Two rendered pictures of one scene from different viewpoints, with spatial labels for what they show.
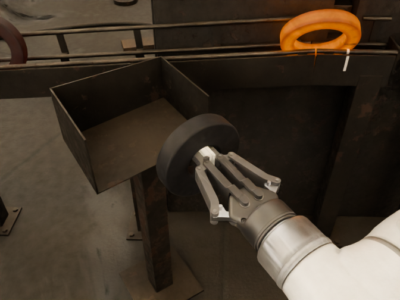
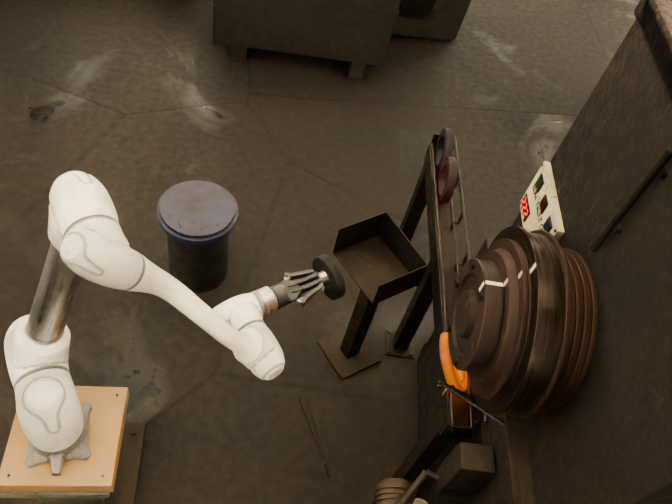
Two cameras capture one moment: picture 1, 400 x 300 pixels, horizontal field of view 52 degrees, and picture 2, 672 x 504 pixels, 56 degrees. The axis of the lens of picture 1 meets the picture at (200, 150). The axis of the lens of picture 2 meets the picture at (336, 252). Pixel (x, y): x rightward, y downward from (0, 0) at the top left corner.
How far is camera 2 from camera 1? 1.74 m
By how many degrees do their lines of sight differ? 54
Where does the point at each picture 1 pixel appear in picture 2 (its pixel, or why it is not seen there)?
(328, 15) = (443, 346)
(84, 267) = not seen: hidden behind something
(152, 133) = (380, 276)
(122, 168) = (350, 262)
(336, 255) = (253, 303)
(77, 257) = not seen: hidden behind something
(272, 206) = (280, 289)
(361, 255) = (250, 310)
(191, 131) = (324, 260)
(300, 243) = (260, 293)
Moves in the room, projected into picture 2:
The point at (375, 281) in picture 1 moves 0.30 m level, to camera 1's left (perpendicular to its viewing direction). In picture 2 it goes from (238, 309) to (249, 232)
